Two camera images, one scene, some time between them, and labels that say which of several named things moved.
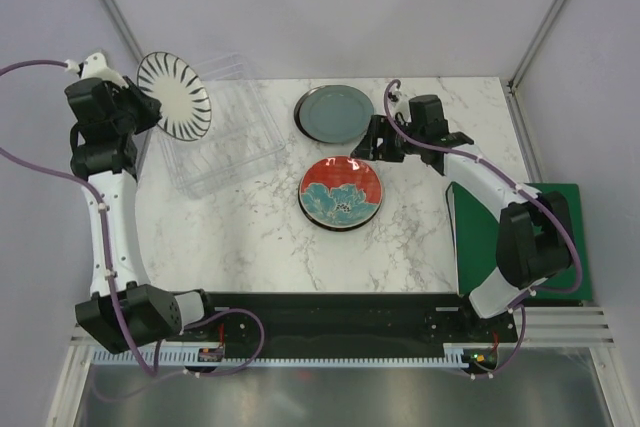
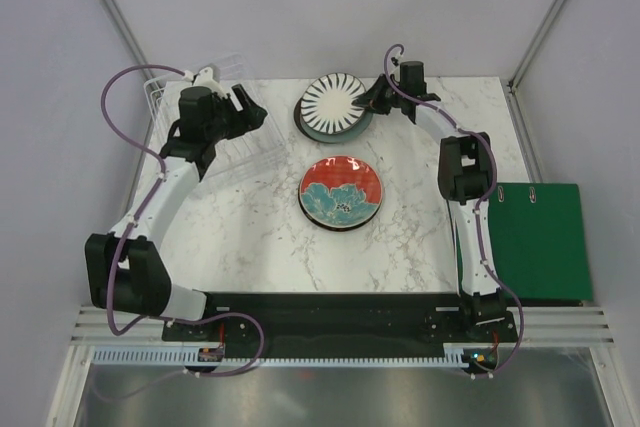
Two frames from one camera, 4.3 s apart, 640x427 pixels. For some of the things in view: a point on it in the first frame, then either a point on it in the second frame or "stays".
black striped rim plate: (340, 208) stays
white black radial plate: (185, 107) → (326, 103)
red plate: (340, 191) stays
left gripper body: (134, 112) → (233, 122)
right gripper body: (395, 145) → (387, 97)
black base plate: (351, 321) stays
